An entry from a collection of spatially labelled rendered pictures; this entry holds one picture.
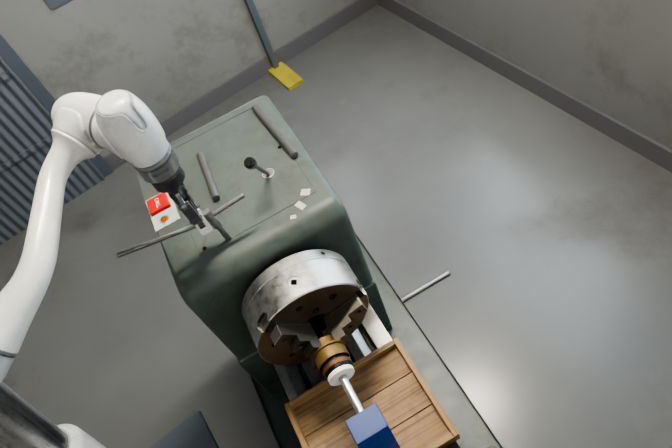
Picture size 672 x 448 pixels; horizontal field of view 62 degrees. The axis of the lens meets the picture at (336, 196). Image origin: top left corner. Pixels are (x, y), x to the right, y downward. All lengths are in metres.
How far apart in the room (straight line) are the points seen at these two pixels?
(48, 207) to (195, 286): 0.42
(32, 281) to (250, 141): 0.79
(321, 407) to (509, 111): 2.25
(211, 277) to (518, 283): 1.62
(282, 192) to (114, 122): 0.54
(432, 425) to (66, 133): 1.10
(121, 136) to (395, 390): 0.94
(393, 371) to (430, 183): 1.64
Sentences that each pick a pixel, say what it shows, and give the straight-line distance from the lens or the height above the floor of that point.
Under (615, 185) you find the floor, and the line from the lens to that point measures 3.06.
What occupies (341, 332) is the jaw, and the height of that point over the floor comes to 1.11.
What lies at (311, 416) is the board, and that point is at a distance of 1.61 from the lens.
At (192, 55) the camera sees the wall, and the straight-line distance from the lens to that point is 3.84.
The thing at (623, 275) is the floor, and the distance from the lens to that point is 2.77.
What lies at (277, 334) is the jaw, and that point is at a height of 1.19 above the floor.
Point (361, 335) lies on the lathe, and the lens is 1.69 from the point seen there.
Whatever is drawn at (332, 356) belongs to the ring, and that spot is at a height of 1.12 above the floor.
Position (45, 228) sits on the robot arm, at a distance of 1.22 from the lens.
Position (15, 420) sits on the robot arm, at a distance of 1.51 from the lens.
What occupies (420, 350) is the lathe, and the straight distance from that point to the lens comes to 1.99.
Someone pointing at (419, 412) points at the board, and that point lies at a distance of 1.56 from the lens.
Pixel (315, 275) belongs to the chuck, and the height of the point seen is 1.22.
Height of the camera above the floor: 2.36
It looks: 49 degrees down
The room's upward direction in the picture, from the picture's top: 21 degrees counter-clockwise
